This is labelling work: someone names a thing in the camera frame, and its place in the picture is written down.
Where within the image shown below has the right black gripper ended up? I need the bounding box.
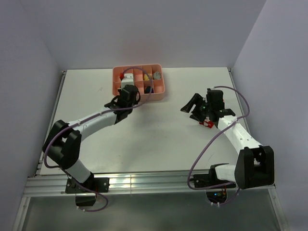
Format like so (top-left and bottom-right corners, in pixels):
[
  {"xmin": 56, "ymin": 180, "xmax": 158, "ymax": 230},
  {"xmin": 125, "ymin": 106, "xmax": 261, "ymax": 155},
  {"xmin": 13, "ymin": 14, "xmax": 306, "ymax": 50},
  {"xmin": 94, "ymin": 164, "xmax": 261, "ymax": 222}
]
[{"xmin": 180, "ymin": 93, "xmax": 212, "ymax": 123}]

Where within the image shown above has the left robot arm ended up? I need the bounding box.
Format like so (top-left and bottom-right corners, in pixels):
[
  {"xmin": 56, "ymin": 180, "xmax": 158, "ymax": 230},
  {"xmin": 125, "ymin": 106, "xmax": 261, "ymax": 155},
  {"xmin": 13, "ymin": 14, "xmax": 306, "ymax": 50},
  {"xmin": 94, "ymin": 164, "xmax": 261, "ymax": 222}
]
[{"xmin": 42, "ymin": 85, "xmax": 141, "ymax": 192}]

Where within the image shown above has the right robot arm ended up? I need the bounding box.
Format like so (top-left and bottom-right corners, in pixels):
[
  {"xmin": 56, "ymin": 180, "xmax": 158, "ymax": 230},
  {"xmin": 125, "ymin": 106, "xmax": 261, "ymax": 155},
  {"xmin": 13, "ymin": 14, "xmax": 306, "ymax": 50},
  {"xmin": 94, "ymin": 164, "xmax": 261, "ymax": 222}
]
[{"xmin": 181, "ymin": 86, "xmax": 275, "ymax": 190}]

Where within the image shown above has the dark navy rolled sock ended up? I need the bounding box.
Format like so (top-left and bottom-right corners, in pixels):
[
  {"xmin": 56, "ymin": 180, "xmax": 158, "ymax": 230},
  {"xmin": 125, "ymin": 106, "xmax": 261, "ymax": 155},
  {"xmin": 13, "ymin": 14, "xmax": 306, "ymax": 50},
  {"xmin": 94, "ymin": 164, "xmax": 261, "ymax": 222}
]
[{"xmin": 144, "ymin": 86, "xmax": 154, "ymax": 94}]

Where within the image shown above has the yellow rolled sock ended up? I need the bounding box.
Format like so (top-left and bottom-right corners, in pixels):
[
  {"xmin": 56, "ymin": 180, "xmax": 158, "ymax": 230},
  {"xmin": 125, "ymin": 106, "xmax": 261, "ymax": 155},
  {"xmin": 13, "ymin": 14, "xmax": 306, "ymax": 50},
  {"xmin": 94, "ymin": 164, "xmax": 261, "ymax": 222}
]
[{"xmin": 143, "ymin": 74, "xmax": 152, "ymax": 81}]

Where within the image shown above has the pink divided organizer box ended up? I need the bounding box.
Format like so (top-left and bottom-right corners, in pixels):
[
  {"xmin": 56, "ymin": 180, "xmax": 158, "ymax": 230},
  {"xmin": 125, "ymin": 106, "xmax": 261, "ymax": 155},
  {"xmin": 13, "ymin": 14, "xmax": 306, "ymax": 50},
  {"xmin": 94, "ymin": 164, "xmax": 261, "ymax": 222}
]
[{"xmin": 112, "ymin": 64, "xmax": 165, "ymax": 102}]

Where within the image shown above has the red christmas sock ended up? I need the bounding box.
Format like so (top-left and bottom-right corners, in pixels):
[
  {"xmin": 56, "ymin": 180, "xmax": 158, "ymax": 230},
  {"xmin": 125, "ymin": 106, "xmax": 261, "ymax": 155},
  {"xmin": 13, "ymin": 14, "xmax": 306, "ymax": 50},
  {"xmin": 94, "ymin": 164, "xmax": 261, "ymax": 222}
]
[{"xmin": 199, "ymin": 119, "xmax": 214, "ymax": 128}]

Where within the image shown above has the grey rolled sock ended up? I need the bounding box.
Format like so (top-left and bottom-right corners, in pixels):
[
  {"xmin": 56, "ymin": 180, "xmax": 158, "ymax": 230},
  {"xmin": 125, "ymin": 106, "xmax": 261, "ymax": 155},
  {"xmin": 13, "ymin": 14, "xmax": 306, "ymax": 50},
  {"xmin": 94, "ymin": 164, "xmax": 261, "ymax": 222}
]
[{"xmin": 153, "ymin": 71, "xmax": 162, "ymax": 80}]

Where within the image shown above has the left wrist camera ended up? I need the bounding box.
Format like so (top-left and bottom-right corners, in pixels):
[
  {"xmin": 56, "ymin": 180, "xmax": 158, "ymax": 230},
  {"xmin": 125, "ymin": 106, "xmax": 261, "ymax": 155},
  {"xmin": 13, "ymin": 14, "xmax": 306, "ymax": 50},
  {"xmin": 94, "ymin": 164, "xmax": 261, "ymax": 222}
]
[{"xmin": 118, "ymin": 73, "xmax": 134, "ymax": 89}]

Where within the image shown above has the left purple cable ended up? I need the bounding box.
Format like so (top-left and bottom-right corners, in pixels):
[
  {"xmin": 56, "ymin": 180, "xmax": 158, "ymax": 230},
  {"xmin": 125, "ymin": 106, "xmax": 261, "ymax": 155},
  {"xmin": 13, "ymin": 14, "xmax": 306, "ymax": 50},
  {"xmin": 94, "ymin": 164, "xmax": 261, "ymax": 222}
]
[{"xmin": 44, "ymin": 66, "xmax": 154, "ymax": 212}]

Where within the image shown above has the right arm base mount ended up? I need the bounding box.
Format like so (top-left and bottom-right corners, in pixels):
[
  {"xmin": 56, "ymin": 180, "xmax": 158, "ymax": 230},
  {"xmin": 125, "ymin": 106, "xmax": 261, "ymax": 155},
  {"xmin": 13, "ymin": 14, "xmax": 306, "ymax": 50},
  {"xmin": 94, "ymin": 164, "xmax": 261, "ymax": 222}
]
[{"xmin": 190, "ymin": 173, "xmax": 236, "ymax": 203}]

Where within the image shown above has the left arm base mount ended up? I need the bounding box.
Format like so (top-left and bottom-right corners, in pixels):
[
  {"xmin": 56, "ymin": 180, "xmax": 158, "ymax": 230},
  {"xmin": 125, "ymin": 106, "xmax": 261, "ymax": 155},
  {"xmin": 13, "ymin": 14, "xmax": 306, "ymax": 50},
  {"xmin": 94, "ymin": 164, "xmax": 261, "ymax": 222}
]
[{"xmin": 65, "ymin": 177, "xmax": 110, "ymax": 211}]

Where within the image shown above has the aluminium front rail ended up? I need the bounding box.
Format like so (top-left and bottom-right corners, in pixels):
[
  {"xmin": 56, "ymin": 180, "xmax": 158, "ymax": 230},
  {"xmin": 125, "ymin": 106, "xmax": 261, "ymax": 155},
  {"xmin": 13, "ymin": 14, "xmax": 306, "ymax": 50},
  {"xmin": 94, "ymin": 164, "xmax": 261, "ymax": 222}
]
[{"xmin": 24, "ymin": 168, "xmax": 276, "ymax": 198}]

